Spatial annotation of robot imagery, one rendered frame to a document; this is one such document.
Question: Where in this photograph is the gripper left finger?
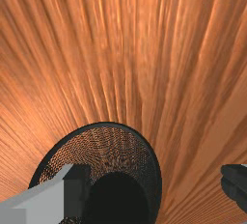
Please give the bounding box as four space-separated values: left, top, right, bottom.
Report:
0 163 92 224

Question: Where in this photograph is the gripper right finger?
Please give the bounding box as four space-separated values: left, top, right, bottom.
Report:
220 163 247 215

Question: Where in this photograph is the dark mesh basket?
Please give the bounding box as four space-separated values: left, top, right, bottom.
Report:
28 121 163 224

